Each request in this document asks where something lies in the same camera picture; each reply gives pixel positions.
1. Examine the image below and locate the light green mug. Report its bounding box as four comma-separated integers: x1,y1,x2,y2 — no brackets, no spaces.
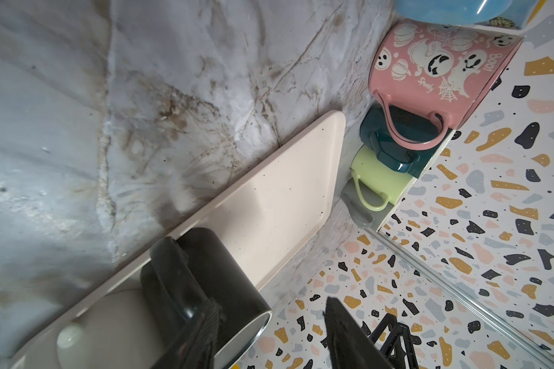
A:
351,145,416,212

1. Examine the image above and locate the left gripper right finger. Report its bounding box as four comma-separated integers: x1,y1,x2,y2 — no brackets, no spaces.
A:
325,298,391,369

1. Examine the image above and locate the white mug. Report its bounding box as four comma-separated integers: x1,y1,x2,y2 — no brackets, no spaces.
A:
56,290,165,368

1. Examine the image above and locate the dark green mug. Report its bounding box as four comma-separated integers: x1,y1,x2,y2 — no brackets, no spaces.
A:
359,105,453,178

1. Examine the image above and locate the black mug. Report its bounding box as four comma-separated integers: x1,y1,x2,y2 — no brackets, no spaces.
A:
140,228,272,368

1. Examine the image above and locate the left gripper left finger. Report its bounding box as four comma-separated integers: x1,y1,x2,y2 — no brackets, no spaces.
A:
152,300,219,369

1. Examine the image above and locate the pink patterned mug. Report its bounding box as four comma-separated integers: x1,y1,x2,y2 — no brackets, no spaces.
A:
369,19,523,150

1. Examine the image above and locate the light blue yellow-inside mug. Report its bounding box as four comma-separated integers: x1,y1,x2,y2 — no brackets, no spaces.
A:
393,0,545,30

